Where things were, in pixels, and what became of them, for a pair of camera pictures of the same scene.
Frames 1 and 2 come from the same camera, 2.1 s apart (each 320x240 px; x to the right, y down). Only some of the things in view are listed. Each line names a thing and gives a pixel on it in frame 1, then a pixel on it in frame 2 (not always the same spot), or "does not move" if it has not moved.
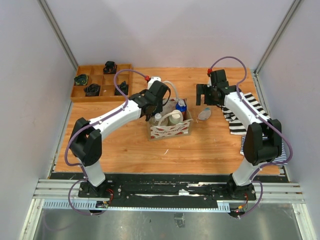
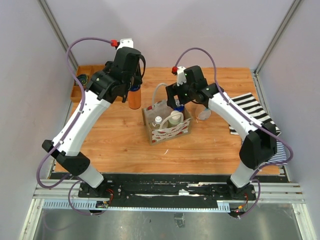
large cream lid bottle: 176,117 does not move
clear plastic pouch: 205,114 does not move
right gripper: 200,93 to 173,92
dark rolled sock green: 81,79 does not move
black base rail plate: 167,190 does not move
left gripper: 152,110 to 135,81
